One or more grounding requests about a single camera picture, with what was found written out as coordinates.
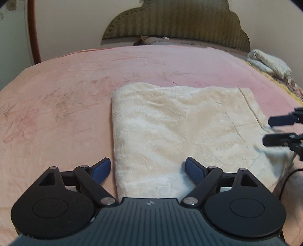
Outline brown wooden door frame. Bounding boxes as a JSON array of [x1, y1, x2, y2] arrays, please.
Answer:
[[27, 0, 42, 65]]

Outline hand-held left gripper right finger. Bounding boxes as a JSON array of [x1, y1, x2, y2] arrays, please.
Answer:
[[180, 156, 263, 209]]

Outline cream pants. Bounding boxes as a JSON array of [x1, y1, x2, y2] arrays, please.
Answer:
[[111, 82, 295, 199]]

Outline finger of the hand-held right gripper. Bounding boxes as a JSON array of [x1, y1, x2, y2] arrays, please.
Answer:
[[262, 132, 303, 162], [268, 107, 303, 127]]

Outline black cable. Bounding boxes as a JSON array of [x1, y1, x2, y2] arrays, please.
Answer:
[[279, 168, 303, 199]]

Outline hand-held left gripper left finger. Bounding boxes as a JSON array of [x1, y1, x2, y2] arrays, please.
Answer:
[[38, 157, 119, 208]]

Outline pink blanket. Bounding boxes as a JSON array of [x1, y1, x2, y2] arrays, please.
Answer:
[[0, 45, 303, 246]]

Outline yellow blanket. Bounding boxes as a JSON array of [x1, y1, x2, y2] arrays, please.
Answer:
[[246, 59, 303, 104]]

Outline olive striped headboard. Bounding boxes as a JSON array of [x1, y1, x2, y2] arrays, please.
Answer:
[[101, 0, 251, 52]]

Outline grey pillow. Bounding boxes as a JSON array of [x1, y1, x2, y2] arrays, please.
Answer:
[[134, 35, 249, 56]]

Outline white folded cloth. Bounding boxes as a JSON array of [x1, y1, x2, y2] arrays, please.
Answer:
[[247, 49, 293, 79]]

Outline dark patterned cloth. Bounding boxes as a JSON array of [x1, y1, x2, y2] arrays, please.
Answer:
[[272, 73, 303, 95]]

